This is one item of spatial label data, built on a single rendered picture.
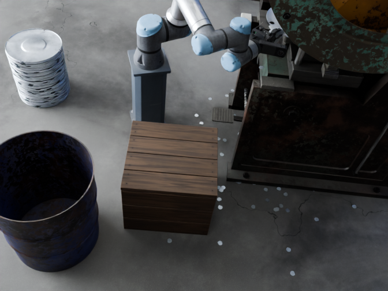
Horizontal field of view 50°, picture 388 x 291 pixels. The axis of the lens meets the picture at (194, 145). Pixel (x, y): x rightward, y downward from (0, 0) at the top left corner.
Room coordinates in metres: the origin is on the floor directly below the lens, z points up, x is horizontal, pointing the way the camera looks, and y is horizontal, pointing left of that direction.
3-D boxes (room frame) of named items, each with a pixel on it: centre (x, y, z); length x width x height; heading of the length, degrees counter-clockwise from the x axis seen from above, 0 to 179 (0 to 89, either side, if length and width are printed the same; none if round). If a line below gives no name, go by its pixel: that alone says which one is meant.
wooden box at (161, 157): (1.13, 0.09, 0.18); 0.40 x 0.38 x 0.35; 94
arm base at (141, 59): (1.63, 0.28, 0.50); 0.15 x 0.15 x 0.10
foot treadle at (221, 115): (1.62, -0.37, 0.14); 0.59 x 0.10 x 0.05; 92
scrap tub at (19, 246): (0.86, 0.57, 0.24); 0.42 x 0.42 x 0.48
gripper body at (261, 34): (1.42, -0.20, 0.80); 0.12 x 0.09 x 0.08; 144
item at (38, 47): (1.75, 0.93, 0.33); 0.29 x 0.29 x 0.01
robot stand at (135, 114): (1.63, 0.28, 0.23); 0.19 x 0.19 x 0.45; 21
